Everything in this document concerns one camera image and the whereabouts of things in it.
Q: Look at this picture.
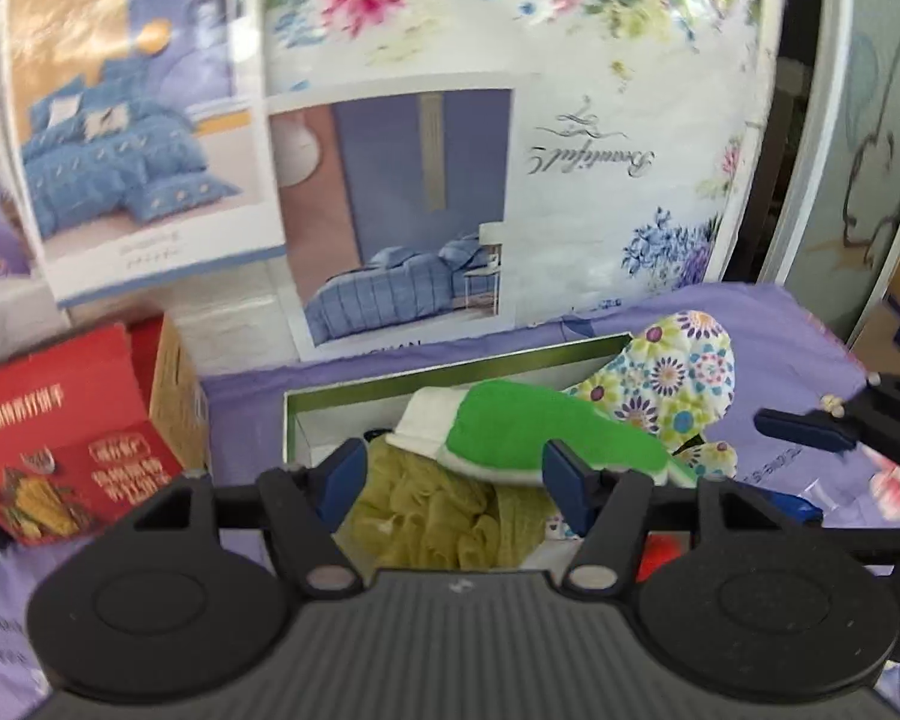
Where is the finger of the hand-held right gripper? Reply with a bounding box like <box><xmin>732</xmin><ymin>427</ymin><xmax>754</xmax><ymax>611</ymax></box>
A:
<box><xmin>754</xmin><ymin>373</ymin><xmax>900</xmax><ymax>467</ymax></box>
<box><xmin>720</xmin><ymin>486</ymin><xmax>900</xmax><ymax>567</ymax></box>

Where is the striped bedding poster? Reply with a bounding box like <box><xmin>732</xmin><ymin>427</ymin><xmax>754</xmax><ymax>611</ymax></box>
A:
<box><xmin>266</xmin><ymin>75</ymin><xmax>516</xmax><ymax>362</ymax></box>

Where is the blue bedding poster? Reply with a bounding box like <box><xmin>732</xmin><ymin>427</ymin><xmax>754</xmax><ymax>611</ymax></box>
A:
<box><xmin>4</xmin><ymin>0</ymin><xmax>287</xmax><ymax>310</ymax></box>

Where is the olive mesh bath sponge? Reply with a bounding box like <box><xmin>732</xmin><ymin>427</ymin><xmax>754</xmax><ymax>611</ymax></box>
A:
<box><xmin>334</xmin><ymin>435</ymin><xmax>565</xmax><ymax>572</ymax></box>

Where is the purple floral tablecloth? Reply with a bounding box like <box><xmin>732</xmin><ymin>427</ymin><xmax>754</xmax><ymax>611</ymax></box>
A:
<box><xmin>0</xmin><ymin>281</ymin><xmax>900</xmax><ymax>720</ymax></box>

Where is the green cardboard box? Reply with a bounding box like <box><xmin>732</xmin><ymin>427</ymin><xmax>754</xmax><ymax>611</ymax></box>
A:
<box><xmin>281</xmin><ymin>334</ymin><xmax>721</xmax><ymax>572</ymax></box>

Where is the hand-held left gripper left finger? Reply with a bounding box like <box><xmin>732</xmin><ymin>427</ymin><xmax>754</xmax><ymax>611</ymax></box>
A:
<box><xmin>129</xmin><ymin>438</ymin><xmax>369</xmax><ymax>596</ymax></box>

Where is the floral wall backdrop sheet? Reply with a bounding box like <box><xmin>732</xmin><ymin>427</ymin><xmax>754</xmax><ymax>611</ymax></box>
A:
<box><xmin>261</xmin><ymin>0</ymin><xmax>767</xmax><ymax>332</ymax></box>

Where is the glass door with cartoon drawing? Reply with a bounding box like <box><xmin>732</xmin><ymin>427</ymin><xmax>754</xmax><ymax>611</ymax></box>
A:
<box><xmin>769</xmin><ymin>0</ymin><xmax>900</xmax><ymax>361</ymax></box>

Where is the floral quilted oven mitt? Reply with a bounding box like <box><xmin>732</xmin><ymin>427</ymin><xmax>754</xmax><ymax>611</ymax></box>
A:
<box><xmin>547</xmin><ymin>309</ymin><xmax>740</xmax><ymax>541</ymax></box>

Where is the red biscuit box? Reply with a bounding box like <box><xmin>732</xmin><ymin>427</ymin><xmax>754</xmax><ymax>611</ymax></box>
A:
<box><xmin>0</xmin><ymin>315</ymin><xmax>212</xmax><ymax>550</ymax></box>

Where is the small red object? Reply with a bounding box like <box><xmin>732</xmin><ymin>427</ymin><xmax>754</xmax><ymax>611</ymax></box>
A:
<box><xmin>637</xmin><ymin>531</ymin><xmax>692</xmax><ymax>580</ymax></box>

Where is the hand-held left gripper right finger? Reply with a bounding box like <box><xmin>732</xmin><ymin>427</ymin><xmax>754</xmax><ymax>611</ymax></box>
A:
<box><xmin>541</xmin><ymin>439</ymin><xmax>790</xmax><ymax>594</ymax></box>

